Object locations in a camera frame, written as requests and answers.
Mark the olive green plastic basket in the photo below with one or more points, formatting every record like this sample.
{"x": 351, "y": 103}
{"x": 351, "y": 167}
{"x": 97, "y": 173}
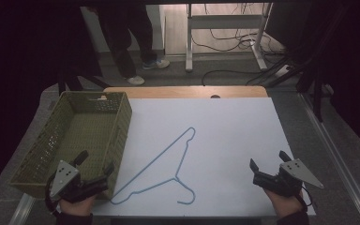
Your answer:
{"x": 84, "y": 137}

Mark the person's right hand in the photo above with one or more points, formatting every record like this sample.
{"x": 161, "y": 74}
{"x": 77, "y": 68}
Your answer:
{"x": 283, "y": 203}

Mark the black metal stand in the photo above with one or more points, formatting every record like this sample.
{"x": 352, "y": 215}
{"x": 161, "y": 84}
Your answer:
{"x": 317, "y": 93}

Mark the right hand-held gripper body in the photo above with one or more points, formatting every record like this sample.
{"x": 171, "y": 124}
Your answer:
{"x": 289, "y": 179}

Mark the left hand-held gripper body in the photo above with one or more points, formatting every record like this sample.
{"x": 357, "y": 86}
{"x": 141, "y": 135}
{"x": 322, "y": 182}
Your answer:
{"x": 63, "y": 178}

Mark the metal floor rail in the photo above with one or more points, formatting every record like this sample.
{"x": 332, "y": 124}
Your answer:
{"x": 340, "y": 156}

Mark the white power strip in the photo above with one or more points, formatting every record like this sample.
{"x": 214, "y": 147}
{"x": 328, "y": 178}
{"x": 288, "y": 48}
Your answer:
{"x": 283, "y": 71}

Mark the person's left hand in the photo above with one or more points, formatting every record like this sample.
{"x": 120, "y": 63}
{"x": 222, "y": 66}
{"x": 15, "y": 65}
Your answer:
{"x": 76, "y": 206}

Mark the white metal desk frame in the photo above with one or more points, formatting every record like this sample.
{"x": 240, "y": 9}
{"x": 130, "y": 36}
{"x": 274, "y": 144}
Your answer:
{"x": 225, "y": 22}

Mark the white board sheet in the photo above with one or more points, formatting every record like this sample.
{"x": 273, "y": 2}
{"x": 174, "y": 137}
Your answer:
{"x": 225, "y": 143}

